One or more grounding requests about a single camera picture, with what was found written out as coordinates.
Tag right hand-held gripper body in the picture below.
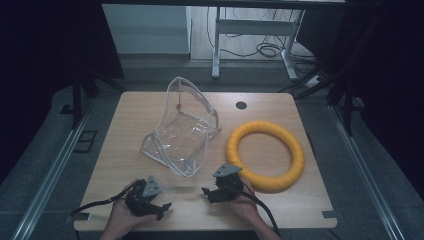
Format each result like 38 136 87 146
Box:
212 162 245 204

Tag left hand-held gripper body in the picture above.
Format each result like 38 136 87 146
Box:
124 175 164 218

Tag person's left hand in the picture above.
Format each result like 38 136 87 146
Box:
105 196 159 236

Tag person's right hand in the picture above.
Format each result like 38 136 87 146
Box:
230 177 267 228

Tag clear plastic zipper bag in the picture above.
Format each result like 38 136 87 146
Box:
139 76 222 178

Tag black metal stand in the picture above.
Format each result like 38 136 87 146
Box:
278 13 384 137
59 74 128 130

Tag white power strip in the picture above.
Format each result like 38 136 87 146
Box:
304 74 325 89

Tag dark curtain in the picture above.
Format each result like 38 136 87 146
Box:
0 0 125 184
295 0 424 201

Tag yellow foam ring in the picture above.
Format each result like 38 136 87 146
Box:
226 120 306 194

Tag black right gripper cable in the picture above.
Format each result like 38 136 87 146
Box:
229 183 282 236

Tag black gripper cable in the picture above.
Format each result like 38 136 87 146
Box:
229 183 282 236
69 179 143 217

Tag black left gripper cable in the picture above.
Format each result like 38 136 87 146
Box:
69 179 143 217

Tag metal floor rail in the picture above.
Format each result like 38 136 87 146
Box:
10 99 97 240
327 104 406 240

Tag coiled black floor cables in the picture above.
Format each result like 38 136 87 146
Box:
205 6 317 66

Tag white metal desk frame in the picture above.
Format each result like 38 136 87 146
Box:
211 5 306 82

